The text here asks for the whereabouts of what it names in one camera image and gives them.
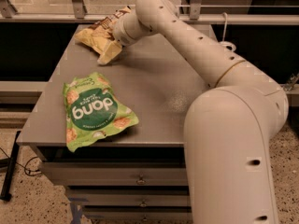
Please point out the black metal stand leg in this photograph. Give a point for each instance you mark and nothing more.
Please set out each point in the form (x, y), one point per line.
(11, 163)

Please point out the green rice chips bag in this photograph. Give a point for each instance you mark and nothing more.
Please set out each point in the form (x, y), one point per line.
(93, 112)

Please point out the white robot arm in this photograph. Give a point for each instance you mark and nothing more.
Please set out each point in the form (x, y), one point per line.
(227, 129)

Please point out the metal railing frame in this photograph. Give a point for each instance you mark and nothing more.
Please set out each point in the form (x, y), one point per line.
(248, 12)

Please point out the brown chip bag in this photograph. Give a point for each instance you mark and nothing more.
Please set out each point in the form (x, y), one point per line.
(101, 32)

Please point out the grey drawer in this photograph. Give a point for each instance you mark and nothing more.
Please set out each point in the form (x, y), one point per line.
(137, 213)
(102, 174)
(129, 197)

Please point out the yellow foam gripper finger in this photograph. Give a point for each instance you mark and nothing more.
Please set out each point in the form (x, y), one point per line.
(109, 52)

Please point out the middle grey drawer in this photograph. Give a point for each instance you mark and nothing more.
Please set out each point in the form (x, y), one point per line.
(129, 197)

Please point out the bottom grey drawer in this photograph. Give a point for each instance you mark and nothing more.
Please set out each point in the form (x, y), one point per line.
(137, 213)

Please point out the grey drawer cabinet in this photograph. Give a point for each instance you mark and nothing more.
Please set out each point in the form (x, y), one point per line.
(112, 135)

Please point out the top grey drawer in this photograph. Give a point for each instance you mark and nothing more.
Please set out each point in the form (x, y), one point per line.
(102, 174)

